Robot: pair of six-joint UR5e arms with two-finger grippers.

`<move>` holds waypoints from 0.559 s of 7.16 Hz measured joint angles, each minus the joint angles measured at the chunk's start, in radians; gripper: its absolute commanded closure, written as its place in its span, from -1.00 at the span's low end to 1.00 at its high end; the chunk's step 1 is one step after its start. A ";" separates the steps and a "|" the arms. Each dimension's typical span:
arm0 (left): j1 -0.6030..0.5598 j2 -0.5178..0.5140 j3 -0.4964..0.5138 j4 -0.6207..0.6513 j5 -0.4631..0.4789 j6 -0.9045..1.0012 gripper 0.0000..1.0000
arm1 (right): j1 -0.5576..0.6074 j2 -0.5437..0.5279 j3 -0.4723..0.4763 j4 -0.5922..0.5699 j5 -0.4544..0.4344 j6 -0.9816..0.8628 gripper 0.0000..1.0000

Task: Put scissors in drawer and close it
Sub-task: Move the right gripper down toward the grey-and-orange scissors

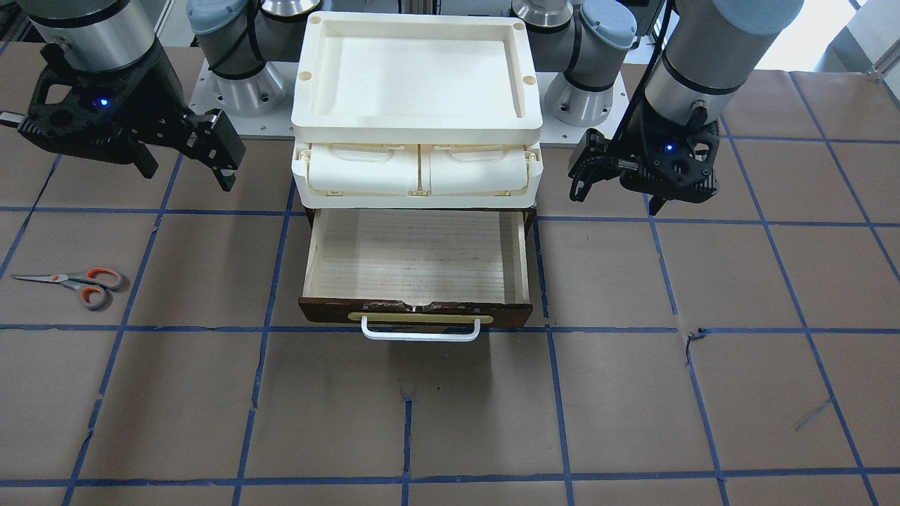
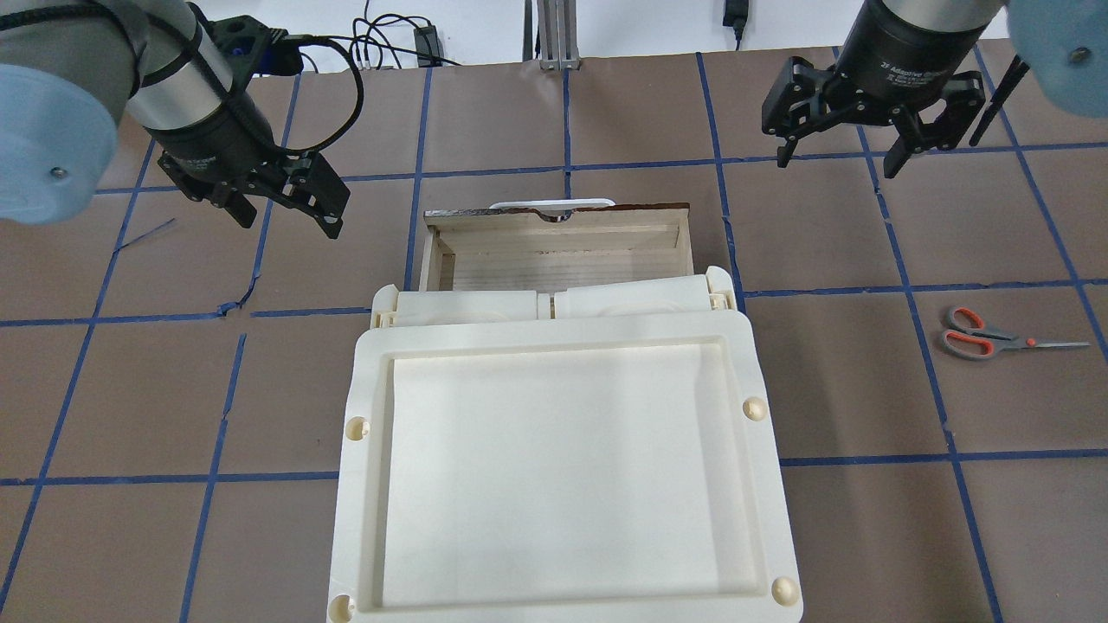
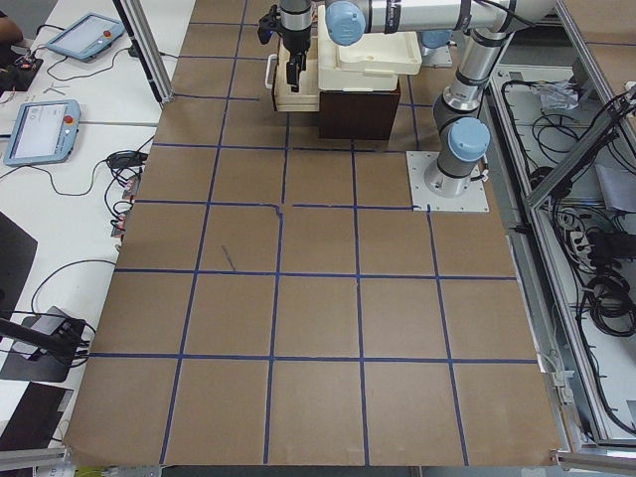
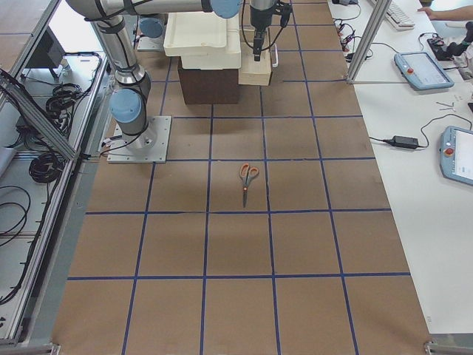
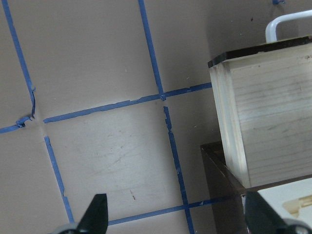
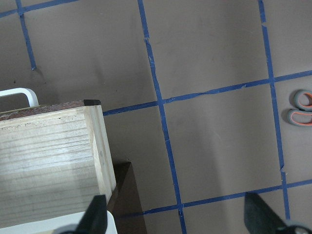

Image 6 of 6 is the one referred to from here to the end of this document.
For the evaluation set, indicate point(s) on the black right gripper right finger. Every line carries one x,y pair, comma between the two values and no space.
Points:
259,218

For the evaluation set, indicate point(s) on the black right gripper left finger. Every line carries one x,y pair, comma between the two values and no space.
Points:
94,220

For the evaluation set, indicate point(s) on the grey orange scissors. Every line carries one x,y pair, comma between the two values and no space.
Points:
301,109

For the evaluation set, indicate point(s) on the light wooden drawer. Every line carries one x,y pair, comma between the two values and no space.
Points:
53,160

